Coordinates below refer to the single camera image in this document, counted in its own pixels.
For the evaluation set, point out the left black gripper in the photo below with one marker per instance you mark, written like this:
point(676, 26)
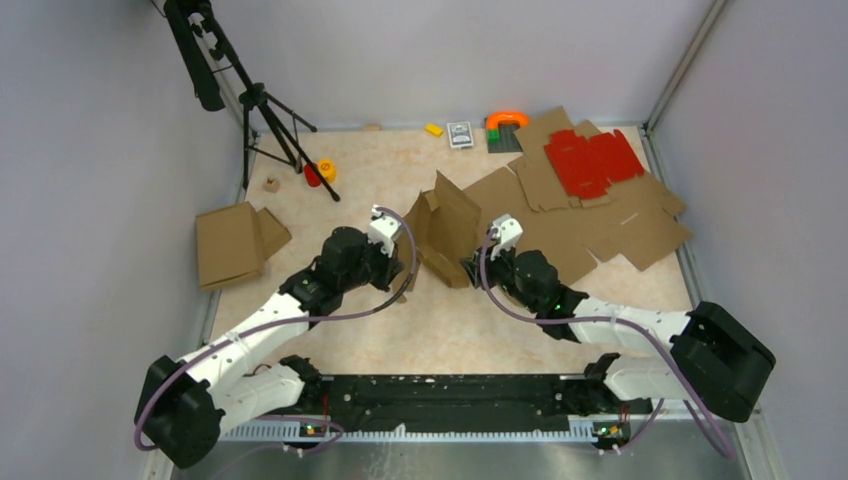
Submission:
point(391, 265)

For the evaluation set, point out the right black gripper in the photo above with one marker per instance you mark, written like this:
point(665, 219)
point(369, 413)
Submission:
point(471, 265)

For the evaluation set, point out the brown cardboard box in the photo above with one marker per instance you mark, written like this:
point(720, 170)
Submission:
point(444, 222)
point(233, 244)

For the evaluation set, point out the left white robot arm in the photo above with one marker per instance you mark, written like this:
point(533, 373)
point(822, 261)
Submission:
point(187, 404)

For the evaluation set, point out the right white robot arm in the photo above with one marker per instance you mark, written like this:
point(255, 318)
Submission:
point(701, 355)

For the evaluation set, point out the folded brown cardboard box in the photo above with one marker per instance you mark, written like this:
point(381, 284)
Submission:
point(233, 244)

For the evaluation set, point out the playing card deck box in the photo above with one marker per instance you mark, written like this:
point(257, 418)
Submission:
point(460, 135)

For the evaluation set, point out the red round toy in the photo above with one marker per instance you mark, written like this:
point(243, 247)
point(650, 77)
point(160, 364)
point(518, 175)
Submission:
point(312, 177)

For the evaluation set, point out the small brown cardboard blank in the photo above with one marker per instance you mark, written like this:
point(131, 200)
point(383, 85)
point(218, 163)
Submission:
point(543, 190)

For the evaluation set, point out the yellow round toy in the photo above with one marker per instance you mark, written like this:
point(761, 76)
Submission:
point(328, 170)

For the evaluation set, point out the small wooden cube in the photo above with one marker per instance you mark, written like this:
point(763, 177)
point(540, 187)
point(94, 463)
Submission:
point(271, 185)

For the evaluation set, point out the red flat cardboard blank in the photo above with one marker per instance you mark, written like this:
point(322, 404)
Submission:
point(588, 167)

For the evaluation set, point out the large brown cardboard sheet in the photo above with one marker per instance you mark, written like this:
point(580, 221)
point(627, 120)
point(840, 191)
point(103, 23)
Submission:
point(640, 224)

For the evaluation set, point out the yellow small block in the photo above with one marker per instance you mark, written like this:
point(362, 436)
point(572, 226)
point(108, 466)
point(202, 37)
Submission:
point(434, 129)

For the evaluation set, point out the orange horseshoe toy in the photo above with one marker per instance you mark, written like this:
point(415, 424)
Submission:
point(496, 119)

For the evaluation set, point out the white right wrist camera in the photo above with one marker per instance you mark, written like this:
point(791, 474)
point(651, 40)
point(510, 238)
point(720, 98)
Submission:
point(505, 232)

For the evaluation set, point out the grey lego base plate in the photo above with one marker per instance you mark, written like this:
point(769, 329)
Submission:
point(508, 142)

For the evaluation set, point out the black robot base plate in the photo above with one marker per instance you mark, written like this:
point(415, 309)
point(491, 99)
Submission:
point(460, 404)

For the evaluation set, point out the black camera tripod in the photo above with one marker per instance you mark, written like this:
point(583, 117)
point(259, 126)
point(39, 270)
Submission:
point(220, 80)

